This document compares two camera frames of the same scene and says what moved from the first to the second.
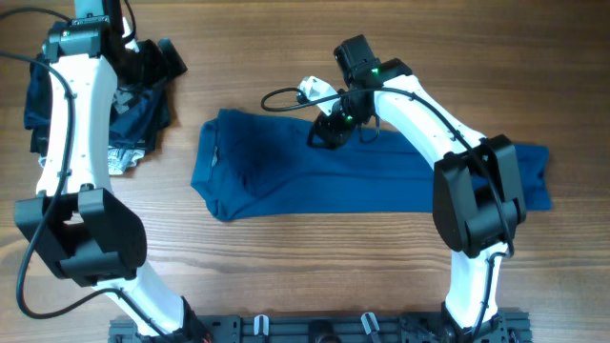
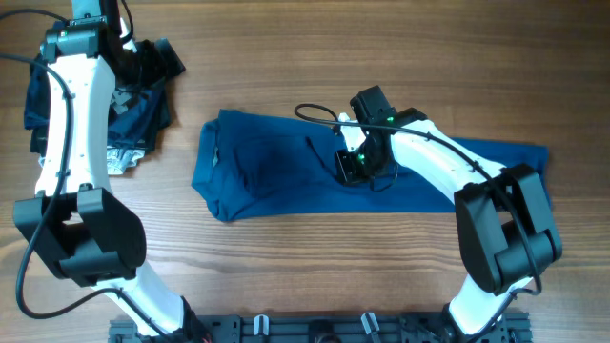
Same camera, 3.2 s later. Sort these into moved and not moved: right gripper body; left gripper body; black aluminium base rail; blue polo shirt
Moved: right gripper body
Not moved: blue polo shirt; left gripper body; black aluminium base rail
